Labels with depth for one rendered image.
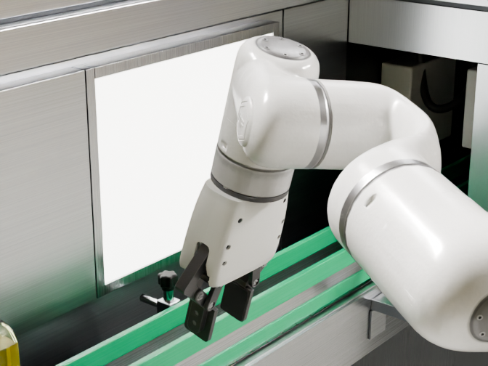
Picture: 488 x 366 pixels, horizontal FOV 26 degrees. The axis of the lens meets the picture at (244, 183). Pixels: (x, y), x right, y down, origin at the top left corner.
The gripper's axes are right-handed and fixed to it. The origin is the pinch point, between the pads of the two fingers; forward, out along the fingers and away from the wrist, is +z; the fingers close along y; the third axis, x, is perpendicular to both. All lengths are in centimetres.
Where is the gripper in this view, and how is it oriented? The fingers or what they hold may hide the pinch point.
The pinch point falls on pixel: (218, 308)
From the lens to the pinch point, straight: 106.5
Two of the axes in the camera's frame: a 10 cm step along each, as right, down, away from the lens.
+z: -2.0, 8.5, 4.8
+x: 7.5, 4.5, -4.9
